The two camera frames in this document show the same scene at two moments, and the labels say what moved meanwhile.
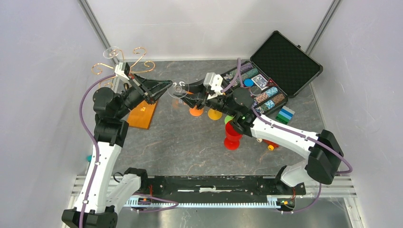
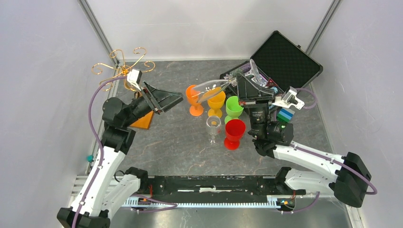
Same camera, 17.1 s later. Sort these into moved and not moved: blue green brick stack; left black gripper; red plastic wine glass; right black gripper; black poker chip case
Moved: left black gripper; right black gripper
Not moved: black poker chip case; red plastic wine glass; blue green brick stack
